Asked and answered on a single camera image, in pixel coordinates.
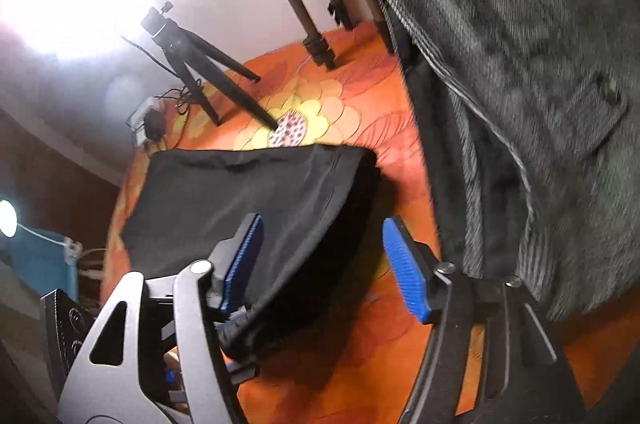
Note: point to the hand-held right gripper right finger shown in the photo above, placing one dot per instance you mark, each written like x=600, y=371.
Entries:
x=406, y=275

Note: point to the teal box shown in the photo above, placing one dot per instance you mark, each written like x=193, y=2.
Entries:
x=37, y=261

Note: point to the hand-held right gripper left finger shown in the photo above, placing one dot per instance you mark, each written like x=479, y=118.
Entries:
x=244, y=260

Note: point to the small black tripod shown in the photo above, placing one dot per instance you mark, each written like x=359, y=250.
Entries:
x=186, y=53

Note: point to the black power adapter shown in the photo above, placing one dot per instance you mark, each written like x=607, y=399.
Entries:
x=154, y=126

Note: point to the orange floral bedsheet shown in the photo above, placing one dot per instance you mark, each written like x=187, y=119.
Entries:
x=360, y=103

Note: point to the round white lamp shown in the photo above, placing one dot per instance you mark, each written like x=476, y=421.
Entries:
x=7, y=218

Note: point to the white power strip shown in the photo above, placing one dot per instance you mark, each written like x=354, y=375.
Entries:
x=136, y=116

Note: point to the grey pants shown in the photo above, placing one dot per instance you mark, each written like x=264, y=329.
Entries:
x=530, y=93

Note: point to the black pants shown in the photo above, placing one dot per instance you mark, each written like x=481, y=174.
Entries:
x=240, y=199

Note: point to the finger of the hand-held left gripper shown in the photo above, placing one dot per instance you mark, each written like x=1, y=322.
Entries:
x=236, y=331

